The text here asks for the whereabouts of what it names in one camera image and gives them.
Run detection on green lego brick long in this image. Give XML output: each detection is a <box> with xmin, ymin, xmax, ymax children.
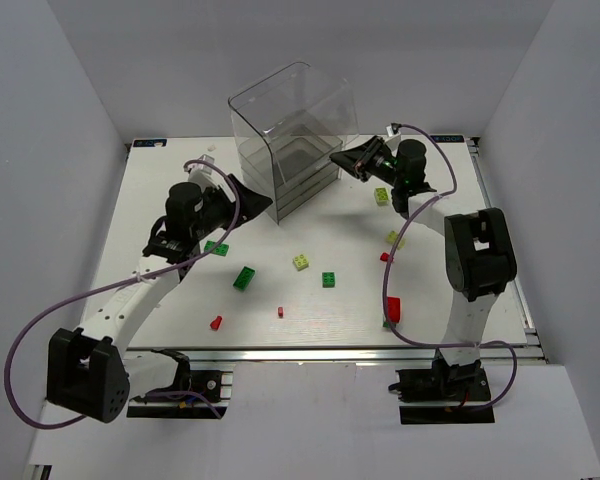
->
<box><xmin>233</xmin><ymin>266</ymin><xmax>256</xmax><ymax>292</ymax></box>

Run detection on red white green lego stack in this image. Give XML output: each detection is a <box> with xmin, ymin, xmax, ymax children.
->
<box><xmin>383</xmin><ymin>296</ymin><xmax>401</xmax><ymax>329</ymax></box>

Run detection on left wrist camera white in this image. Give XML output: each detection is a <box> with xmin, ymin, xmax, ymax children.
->
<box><xmin>183</xmin><ymin>154</ymin><xmax>219</xmax><ymax>192</ymax></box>

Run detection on yellow lego brick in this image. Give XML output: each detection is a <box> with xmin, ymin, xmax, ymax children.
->
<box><xmin>374</xmin><ymin>187</ymin><xmax>390</xmax><ymax>206</ymax></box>
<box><xmin>386</xmin><ymin>230</ymin><xmax>406</xmax><ymax>250</ymax></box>
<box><xmin>292</xmin><ymin>254</ymin><xmax>309</xmax><ymax>271</ymax></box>

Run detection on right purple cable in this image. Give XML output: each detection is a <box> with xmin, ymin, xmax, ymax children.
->
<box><xmin>382</xmin><ymin>123</ymin><xmax>519</xmax><ymax>414</ymax></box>

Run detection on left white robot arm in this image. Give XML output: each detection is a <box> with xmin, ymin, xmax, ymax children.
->
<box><xmin>47</xmin><ymin>174</ymin><xmax>272</xmax><ymax>423</ymax></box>

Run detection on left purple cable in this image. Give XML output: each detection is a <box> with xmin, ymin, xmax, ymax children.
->
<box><xmin>3</xmin><ymin>158</ymin><xmax>242</xmax><ymax>430</ymax></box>

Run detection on clear acrylic cover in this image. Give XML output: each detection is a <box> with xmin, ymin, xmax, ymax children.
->
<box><xmin>227</xmin><ymin>61</ymin><xmax>357</xmax><ymax>225</ymax></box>

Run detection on purple cable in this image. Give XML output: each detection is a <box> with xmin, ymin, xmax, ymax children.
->
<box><xmin>3</xmin><ymin>158</ymin><xmax>242</xmax><ymax>430</ymax></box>
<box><xmin>382</xmin><ymin>123</ymin><xmax>519</xmax><ymax>414</ymax></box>

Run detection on left blue label sticker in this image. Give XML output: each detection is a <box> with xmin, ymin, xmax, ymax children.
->
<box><xmin>132</xmin><ymin>139</ymin><xmax>167</xmax><ymax>148</ymax></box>

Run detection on right blue label sticker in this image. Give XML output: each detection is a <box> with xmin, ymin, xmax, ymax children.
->
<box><xmin>431</xmin><ymin>135</ymin><xmax>465</xmax><ymax>143</ymax></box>

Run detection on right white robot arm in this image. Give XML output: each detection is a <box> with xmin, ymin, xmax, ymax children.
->
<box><xmin>330</xmin><ymin>136</ymin><xmax>517</xmax><ymax>376</ymax></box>

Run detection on green lego brick left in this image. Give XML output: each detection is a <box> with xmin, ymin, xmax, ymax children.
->
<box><xmin>204</xmin><ymin>240</ymin><xmax>229</xmax><ymax>256</ymax></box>

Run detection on red cone lego left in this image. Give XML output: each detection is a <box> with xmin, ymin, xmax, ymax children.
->
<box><xmin>210</xmin><ymin>315</ymin><xmax>223</xmax><ymax>331</ymax></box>

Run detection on grey stacked drawer trays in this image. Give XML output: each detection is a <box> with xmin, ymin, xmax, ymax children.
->
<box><xmin>237</xmin><ymin>135</ymin><xmax>343</xmax><ymax>223</ymax></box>

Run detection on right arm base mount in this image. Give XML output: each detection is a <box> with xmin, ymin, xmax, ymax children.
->
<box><xmin>388</xmin><ymin>357</ymin><xmax>495</xmax><ymax>425</ymax></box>

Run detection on blue label sticker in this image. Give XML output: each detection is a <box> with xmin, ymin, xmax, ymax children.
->
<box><xmin>132</xmin><ymin>139</ymin><xmax>167</xmax><ymax>148</ymax></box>
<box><xmin>431</xmin><ymin>135</ymin><xmax>465</xmax><ymax>143</ymax></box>

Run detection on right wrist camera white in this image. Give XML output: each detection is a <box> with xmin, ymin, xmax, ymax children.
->
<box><xmin>385</xmin><ymin>123</ymin><xmax>402</xmax><ymax>152</ymax></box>

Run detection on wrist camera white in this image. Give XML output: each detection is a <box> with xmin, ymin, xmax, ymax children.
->
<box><xmin>183</xmin><ymin>154</ymin><xmax>219</xmax><ymax>192</ymax></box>
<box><xmin>385</xmin><ymin>123</ymin><xmax>402</xmax><ymax>152</ymax></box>

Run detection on green lego brick square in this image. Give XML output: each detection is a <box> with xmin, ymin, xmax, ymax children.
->
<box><xmin>322</xmin><ymin>272</ymin><xmax>336</xmax><ymax>288</ymax></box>

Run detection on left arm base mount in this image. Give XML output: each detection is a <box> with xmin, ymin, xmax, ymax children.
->
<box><xmin>123</xmin><ymin>349</ymin><xmax>233</xmax><ymax>420</ymax></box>

